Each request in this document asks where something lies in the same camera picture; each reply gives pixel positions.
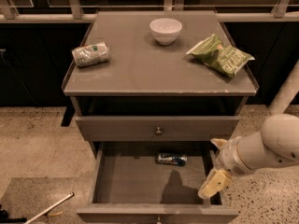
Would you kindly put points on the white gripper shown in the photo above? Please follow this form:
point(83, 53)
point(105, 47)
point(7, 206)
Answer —
point(228, 156)

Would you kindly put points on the blue silver redbull can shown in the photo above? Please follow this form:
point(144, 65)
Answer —
point(171, 159)

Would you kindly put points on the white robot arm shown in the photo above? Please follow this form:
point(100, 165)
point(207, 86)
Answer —
point(276, 145)

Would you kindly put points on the brass top drawer knob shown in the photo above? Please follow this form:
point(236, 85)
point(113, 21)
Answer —
point(159, 131)

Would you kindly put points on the brass drawer knob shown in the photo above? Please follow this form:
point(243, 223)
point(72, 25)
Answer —
point(159, 131)
point(158, 221)

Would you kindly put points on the brass middle drawer knob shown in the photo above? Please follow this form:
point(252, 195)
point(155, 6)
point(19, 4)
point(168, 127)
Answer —
point(158, 221)

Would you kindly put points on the open grey middle drawer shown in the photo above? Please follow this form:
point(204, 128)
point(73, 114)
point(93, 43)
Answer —
point(129, 187)

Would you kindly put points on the grey wooden drawer cabinet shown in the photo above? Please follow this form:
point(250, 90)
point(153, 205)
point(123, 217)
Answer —
point(143, 78)

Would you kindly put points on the grey top drawer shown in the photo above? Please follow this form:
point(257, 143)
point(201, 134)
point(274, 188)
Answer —
point(142, 128)

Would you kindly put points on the silver green soda can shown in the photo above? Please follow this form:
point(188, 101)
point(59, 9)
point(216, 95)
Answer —
point(91, 54)

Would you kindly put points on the green chip bag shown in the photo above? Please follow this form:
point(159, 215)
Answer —
point(227, 60)

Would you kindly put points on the white ceramic bowl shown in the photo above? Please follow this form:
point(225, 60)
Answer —
point(165, 30)

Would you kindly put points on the white pole on floor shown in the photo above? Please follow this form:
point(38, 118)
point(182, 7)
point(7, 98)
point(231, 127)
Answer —
point(47, 210)

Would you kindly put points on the yellow object on floor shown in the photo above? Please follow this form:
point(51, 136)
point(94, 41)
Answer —
point(56, 214)

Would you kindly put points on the metal window railing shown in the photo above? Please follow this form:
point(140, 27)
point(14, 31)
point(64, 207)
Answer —
point(84, 10)

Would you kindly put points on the black object on floor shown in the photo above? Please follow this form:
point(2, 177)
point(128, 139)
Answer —
point(5, 218)

